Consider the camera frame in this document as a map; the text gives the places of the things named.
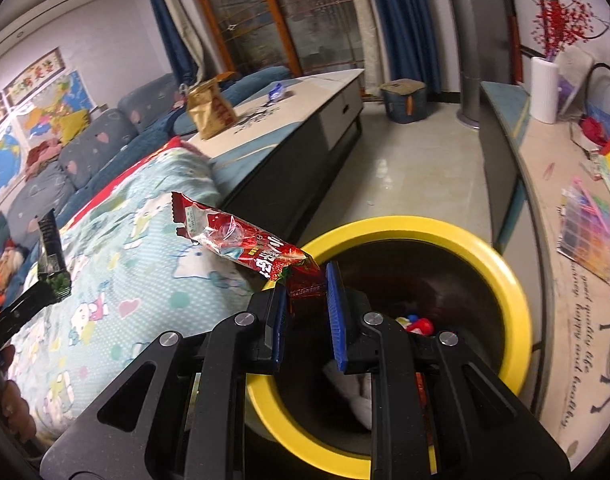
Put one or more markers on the pile of clothes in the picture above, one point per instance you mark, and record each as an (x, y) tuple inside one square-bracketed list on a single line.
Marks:
[(40, 157)]

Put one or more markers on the left blue curtain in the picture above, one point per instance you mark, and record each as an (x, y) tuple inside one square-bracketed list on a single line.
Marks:
[(181, 42)]

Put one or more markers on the China map poster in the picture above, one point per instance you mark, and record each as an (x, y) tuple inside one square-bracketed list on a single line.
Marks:
[(64, 95)]

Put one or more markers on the right blue curtain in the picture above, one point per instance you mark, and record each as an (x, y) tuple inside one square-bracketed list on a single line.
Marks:
[(410, 41)]

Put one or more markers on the blue candy wrapper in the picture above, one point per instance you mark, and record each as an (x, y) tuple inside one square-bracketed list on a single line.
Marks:
[(276, 93)]

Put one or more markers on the person left hand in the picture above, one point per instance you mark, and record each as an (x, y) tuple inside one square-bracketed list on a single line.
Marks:
[(14, 410)]

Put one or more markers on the wooden glass sliding door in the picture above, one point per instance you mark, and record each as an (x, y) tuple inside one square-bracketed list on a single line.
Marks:
[(306, 36)]

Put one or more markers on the red snack wrapper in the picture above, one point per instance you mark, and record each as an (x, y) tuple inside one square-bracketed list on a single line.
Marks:
[(241, 242)]

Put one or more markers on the green black snack packet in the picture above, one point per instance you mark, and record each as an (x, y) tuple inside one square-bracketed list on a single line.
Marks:
[(52, 269)]

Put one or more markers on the yellow rimmed trash bin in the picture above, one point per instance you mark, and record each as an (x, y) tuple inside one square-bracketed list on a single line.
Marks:
[(387, 345)]

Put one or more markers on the blue curtain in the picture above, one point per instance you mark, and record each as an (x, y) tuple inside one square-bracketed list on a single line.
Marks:
[(410, 41), (181, 42)]

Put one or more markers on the world map poster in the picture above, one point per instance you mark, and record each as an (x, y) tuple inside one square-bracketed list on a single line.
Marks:
[(12, 157)]

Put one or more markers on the tv console cabinet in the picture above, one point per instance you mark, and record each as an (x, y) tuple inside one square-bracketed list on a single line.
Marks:
[(527, 166)]

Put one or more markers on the coffee table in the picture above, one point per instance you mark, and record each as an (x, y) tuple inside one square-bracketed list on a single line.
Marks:
[(276, 164)]

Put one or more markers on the gold paper bag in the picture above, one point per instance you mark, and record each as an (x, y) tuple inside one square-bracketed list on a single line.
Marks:
[(210, 111)]

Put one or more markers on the blue storage stool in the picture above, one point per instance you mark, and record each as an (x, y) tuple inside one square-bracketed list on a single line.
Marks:
[(405, 100)]

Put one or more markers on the blue sofa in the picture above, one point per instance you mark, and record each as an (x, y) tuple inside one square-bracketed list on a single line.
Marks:
[(141, 123)]

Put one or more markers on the Hello Kitty blanket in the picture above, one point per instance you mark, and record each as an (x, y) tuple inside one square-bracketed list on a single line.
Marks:
[(133, 278)]

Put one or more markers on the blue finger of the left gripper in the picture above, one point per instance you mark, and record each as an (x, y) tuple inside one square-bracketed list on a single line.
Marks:
[(42, 294)]

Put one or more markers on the white vase red berries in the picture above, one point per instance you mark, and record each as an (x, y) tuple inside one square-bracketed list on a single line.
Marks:
[(557, 76)]

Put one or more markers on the yellow pillow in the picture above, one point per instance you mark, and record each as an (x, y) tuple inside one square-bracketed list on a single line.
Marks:
[(69, 126)]

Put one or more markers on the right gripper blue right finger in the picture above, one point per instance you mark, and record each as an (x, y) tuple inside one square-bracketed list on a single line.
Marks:
[(438, 410)]

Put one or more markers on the colourful bead box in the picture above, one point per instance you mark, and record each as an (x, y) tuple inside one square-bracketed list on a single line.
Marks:
[(585, 230)]

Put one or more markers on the framed calligraphy picture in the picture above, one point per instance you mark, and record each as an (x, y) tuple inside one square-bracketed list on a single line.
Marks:
[(30, 80)]

